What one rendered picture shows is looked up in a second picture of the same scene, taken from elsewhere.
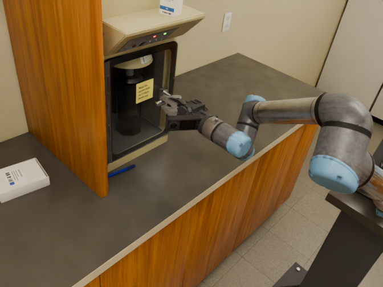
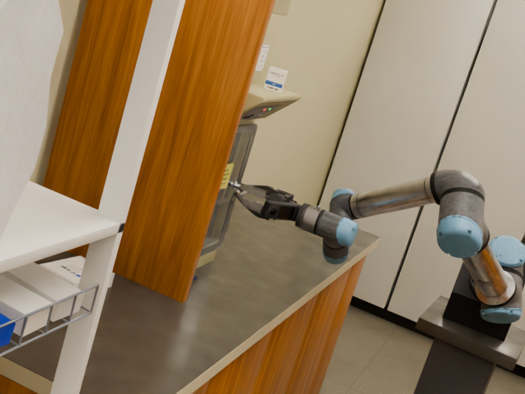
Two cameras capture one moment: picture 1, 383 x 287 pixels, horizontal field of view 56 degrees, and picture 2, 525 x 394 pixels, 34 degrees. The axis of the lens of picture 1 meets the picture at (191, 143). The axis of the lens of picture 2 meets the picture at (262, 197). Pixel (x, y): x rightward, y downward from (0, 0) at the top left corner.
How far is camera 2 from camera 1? 152 cm
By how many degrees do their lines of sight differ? 30
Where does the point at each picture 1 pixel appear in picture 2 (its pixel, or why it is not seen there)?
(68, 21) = (205, 81)
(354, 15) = (354, 152)
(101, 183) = (189, 279)
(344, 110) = (462, 178)
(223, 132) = (331, 218)
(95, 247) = (211, 339)
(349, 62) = not seen: hidden behind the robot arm
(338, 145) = (463, 205)
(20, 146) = not seen: hidden behind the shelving
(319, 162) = (449, 221)
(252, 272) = not seen: outside the picture
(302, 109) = (416, 188)
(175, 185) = (255, 299)
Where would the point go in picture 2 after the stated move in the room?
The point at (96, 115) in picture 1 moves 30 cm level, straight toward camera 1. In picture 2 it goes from (216, 183) to (282, 229)
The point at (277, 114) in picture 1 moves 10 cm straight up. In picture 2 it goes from (384, 199) to (395, 166)
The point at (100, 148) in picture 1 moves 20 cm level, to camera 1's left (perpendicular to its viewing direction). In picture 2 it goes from (205, 227) to (130, 213)
